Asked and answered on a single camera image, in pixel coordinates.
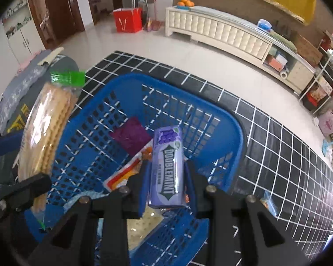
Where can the red paper bag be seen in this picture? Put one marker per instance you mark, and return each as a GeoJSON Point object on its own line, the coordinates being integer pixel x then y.
{"type": "Point", "coordinates": [127, 20]}

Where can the white tv cabinet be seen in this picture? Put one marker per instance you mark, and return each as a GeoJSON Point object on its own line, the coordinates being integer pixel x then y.
{"type": "Point", "coordinates": [224, 30]}

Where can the purple gum box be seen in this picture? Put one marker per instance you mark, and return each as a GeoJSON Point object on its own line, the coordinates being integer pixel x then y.
{"type": "Point", "coordinates": [166, 166]}

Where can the bunch of oranges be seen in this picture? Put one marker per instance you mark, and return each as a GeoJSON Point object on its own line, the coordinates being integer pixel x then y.
{"type": "Point", "coordinates": [186, 2]}

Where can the red snack pouch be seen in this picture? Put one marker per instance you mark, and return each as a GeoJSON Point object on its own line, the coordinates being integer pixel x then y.
{"type": "Point", "coordinates": [122, 178]}

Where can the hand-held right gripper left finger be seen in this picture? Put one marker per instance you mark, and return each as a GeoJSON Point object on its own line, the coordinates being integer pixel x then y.
{"type": "Point", "coordinates": [136, 196]}

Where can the white shelf rack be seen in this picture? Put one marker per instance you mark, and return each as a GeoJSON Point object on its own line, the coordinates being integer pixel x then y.
{"type": "Point", "coordinates": [319, 94]}

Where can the brown wooden door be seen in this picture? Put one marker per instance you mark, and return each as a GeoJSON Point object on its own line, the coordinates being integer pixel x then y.
{"type": "Point", "coordinates": [55, 8]}

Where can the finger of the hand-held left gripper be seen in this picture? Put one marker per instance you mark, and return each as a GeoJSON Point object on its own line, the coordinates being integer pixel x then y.
{"type": "Point", "coordinates": [22, 192]}
{"type": "Point", "coordinates": [5, 144]}

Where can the pink bag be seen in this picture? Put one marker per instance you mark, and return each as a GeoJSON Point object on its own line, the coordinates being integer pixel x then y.
{"type": "Point", "coordinates": [328, 124]}

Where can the blue tissue box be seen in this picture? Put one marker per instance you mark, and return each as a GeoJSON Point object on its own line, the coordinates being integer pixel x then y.
{"type": "Point", "coordinates": [264, 25]}

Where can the purple snack packet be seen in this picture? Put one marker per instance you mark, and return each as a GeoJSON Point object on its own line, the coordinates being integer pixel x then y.
{"type": "Point", "coordinates": [130, 135]}

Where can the grey cloth pile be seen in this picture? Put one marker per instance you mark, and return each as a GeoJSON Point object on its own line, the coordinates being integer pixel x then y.
{"type": "Point", "coordinates": [58, 66]}

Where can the green folded cloth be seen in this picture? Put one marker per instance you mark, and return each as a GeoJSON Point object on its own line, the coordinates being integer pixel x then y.
{"type": "Point", "coordinates": [283, 41]}

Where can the brown cardboard box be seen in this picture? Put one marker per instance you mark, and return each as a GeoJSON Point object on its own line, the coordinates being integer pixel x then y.
{"type": "Point", "coordinates": [308, 50]}

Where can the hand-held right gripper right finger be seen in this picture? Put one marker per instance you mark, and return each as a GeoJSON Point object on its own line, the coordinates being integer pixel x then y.
{"type": "Point", "coordinates": [195, 196]}

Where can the white paper roll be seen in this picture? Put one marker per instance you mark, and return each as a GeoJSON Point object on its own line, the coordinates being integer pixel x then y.
{"type": "Point", "coordinates": [284, 74]}

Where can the pink cloth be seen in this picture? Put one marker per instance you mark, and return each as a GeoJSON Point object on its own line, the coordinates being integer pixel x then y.
{"type": "Point", "coordinates": [27, 61]}

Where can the clear cracker packet green ends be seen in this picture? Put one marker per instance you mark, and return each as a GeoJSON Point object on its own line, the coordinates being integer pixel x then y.
{"type": "Point", "coordinates": [41, 133]}

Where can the broom and dustpan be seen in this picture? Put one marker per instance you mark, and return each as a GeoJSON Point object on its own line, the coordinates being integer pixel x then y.
{"type": "Point", "coordinates": [152, 22]}

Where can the white wall cabinet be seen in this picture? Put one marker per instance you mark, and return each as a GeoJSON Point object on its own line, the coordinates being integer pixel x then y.
{"type": "Point", "coordinates": [25, 38]}

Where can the blue plastic basket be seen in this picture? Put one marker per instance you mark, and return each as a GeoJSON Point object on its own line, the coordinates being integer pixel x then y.
{"type": "Point", "coordinates": [205, 133]}

